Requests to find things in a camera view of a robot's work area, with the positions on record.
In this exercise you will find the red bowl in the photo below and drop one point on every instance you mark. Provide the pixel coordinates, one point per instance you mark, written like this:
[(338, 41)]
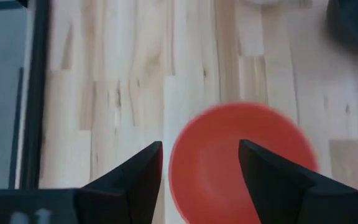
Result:
[(210, 161)]

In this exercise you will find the black table edge frame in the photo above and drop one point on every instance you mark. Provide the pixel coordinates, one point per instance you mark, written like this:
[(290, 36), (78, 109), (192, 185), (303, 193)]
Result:
[(34, 93)]

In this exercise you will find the dark blue bowl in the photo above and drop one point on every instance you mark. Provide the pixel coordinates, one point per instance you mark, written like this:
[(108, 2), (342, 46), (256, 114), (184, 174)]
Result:
[(356, 21)]

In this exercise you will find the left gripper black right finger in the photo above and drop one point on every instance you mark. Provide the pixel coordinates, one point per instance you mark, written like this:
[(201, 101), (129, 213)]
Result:
[(269, 180)]

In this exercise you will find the white bowl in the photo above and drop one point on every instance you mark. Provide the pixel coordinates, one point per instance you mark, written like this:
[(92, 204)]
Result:
[(269, 1)]

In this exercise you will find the black floor bar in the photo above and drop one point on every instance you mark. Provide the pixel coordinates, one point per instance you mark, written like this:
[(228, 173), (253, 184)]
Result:
[(15, 130)]

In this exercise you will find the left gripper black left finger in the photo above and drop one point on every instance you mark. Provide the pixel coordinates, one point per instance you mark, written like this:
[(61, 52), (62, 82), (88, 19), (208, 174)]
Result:
[(138, 183)]

